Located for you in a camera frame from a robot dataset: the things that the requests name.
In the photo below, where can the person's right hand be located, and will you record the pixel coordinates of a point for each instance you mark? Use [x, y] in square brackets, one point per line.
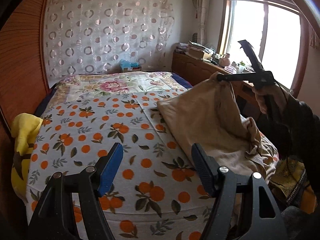
[277, 95]

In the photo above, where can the beige printed t-shirt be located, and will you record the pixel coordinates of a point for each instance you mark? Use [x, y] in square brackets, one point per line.
[208, 114]

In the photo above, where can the window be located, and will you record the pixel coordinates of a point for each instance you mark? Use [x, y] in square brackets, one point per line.
[278, 32]

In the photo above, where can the yellow plush toy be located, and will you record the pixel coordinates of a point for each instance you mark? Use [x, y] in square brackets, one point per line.
[24, 130]

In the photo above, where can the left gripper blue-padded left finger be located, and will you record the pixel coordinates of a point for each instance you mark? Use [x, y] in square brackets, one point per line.
[53, 217]

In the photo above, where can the navy blue blanket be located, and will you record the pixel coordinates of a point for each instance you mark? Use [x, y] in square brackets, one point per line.
[181, 81]

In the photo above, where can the pink figurine bottle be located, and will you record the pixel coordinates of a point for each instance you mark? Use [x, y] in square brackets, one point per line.
[225, 60]

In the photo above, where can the tied window curtain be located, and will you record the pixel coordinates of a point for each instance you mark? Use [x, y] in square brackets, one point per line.
[202, 15]

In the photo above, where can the floral quilt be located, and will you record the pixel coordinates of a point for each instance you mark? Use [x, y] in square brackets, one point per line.
[87, 86]

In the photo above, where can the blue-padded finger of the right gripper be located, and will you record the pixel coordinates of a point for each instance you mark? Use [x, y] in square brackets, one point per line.
[253, 58]

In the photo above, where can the circle-pattern sheer curtain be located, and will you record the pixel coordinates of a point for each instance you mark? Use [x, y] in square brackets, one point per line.
[96, 36]

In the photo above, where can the blue tissue box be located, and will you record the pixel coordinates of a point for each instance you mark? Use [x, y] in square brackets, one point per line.
[127, 66]

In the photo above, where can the wooden louvered wardrobe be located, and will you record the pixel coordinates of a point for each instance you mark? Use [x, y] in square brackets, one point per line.
[24, 82]

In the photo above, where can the person's right forearm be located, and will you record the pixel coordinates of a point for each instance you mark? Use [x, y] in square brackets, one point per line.
[301, 136]

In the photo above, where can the stack of books and boxes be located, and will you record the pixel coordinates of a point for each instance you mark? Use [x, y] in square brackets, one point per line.
[194, 50]

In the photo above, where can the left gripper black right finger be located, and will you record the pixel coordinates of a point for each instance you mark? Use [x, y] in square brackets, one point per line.
[244, 206]

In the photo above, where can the orange-print white bedsheet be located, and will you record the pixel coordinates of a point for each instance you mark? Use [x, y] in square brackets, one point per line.
[156, 193]

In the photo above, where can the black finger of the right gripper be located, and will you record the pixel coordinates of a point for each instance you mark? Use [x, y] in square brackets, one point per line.
[250, 77]

